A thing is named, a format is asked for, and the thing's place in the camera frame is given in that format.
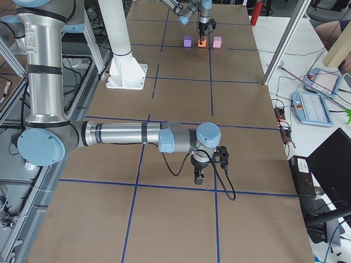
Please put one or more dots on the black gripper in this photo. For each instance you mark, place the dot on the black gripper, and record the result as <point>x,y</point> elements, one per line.
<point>202,27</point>
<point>198,165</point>

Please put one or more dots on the orange foam cube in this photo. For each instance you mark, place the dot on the orange foam cube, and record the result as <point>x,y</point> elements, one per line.
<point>202,43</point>

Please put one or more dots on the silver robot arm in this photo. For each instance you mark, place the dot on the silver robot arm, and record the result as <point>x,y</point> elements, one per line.
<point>184,14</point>
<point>50,134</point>

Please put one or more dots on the purple foam cube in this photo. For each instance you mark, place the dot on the purple foam cube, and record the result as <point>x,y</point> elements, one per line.
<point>187,41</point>

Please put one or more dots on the pink foam cube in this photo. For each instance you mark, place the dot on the pink foam cube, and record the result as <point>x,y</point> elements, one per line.
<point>217,42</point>

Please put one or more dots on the red fire extinguisher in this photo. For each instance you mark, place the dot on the red fire extinguisher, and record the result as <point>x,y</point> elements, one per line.
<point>256,12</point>

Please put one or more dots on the orange black connector strip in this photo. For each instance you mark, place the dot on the orange black connector strip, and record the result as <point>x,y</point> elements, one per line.
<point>284,126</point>

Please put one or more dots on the black box device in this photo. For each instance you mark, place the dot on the black box device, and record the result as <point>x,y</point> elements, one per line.
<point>302,177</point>

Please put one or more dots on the near teach pendant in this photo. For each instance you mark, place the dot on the near teach pendant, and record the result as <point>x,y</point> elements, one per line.
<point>311,109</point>

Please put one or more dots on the teach pendant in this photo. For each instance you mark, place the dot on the teach pendant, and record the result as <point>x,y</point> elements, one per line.
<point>323,81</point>
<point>311,109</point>

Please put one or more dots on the black monitor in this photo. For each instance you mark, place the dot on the black monitor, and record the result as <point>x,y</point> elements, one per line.
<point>330,165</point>

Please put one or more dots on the far teach pendant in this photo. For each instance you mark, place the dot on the far teach pendant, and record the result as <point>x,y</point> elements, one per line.
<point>323,81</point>

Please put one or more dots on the wooden beam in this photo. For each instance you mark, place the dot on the wooden beam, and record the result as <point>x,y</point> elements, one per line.
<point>338,38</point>

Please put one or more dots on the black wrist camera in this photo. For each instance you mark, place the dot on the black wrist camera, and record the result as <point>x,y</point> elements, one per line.
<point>222,157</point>
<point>213,23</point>

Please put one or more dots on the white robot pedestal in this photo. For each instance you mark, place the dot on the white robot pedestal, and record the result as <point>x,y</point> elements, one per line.
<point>125,72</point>

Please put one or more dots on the aluminium frame post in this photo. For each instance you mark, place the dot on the aluminium frame post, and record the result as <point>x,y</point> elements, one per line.
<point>296,17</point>

